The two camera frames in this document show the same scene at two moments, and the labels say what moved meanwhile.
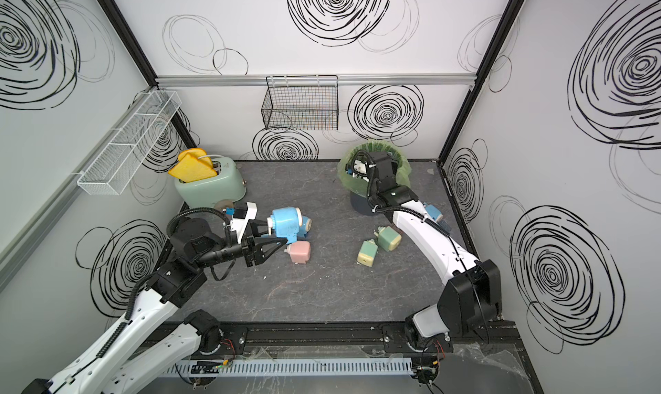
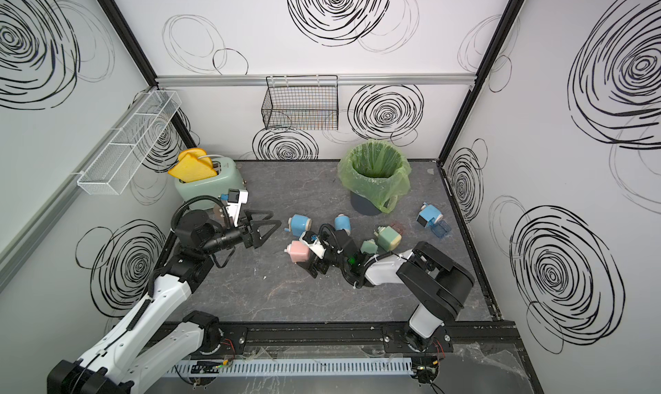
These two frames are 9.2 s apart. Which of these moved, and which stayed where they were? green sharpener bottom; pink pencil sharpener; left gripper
Moved: left gripper
Stayed: pink pencil sharpener; green sharpener bottom
